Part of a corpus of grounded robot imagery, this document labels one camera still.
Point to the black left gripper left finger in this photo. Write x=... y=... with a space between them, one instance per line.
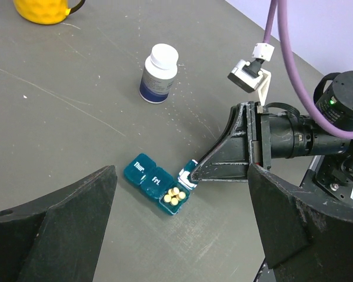
x=58 y=237

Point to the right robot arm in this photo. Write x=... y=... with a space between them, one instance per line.
x=295 y=135

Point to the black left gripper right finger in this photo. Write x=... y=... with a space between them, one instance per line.
x=305 y=237

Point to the white pill bottle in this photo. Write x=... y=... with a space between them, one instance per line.
x=160 y=70

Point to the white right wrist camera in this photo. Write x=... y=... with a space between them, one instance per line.
x=250 y=76

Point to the yellow mug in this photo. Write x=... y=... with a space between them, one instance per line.
x=45 y=12

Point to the teal pill organizer box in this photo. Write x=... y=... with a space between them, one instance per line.
x=154 y=182

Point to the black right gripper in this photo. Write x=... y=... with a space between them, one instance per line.
x=245 y=141

